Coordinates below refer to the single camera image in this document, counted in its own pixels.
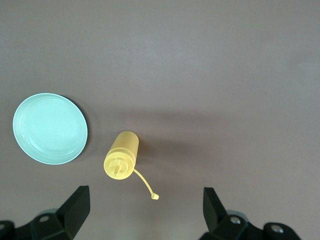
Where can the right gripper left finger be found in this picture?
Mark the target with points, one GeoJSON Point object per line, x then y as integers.
{"type": "Point", "coordinates": [70, 215]}

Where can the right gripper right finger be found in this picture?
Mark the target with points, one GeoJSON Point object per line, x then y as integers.
{"type": "Point", "coordinates": [215, 217]}

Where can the mint green plate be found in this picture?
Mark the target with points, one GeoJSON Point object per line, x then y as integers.
{"type": "Point", "coordinates": [50, 128]}

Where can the yellow squeeze bottle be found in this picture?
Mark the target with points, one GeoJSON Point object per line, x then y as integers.
{"type": "Point", "coordinates": [122, 155]}

